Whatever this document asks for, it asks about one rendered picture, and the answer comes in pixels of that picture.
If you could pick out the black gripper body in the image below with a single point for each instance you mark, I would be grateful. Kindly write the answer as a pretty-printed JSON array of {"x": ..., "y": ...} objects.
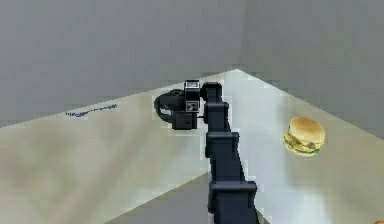
[{"x": 182, "y": 120}]

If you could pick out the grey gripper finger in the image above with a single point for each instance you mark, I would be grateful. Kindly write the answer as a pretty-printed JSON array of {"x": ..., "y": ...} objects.
[
  {"x": 159, "y": 97},
  {"x": 161, "y": 115}
]

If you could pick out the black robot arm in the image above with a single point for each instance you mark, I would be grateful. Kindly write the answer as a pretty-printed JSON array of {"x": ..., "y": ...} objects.
[{"x": 222, "y": 156}]

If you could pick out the burger with sesame bun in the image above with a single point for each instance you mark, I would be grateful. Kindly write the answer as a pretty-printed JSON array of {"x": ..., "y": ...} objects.
[{"x": 304, "y": 136}]

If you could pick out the brown round object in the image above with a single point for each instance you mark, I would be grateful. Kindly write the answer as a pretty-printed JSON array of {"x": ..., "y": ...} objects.
[{"x": 379, "y": 222}]

